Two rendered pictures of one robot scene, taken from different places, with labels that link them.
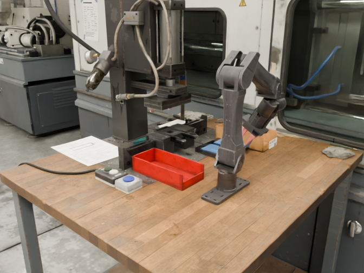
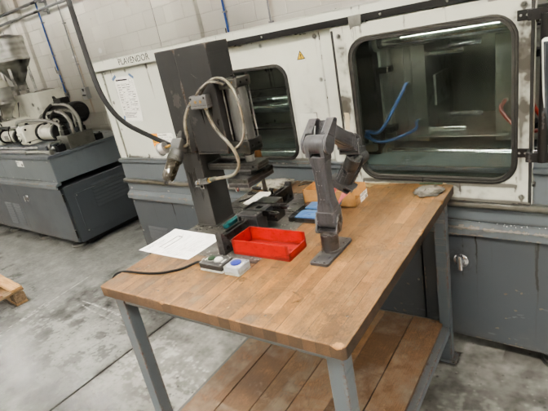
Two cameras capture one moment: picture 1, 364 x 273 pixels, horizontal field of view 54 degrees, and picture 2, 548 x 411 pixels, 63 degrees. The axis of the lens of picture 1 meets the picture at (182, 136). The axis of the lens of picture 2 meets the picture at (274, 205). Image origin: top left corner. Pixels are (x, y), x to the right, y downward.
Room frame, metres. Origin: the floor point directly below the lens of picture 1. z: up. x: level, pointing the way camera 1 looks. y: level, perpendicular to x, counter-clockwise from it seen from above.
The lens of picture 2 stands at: (-0.31, 0.11, 1.63)
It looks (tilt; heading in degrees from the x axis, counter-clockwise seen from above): 20 degrees down; 356
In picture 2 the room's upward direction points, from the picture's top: 11 degrees counter-clockwise
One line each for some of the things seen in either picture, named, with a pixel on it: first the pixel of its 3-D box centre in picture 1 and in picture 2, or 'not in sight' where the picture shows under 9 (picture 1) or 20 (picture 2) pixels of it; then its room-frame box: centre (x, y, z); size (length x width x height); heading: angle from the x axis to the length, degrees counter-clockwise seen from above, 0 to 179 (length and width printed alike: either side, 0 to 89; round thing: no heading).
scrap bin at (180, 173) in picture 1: (167, 167); (268, 242); (1.19, 0.05, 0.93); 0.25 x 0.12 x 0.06; 49
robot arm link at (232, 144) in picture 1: (232, 118); (324, 183); (1.08, -0.16, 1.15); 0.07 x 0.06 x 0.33; 50
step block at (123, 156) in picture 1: (127, 155); (225, 240); (1.26, 0.21, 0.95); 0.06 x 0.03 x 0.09; 139
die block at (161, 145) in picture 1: (170, 141); (262, 215); (1.45, 0.05, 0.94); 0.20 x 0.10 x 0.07; 139
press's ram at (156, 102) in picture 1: (155, 73); (232, 152); (1.48, 0.11, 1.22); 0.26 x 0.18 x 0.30; 49
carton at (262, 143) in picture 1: (245, 135); (334, 193); (1.53, -0.29, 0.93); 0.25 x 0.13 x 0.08; 49
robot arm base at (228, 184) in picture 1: (226, 180); (329, 241); (1.06, -0.15, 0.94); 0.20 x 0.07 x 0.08; 139
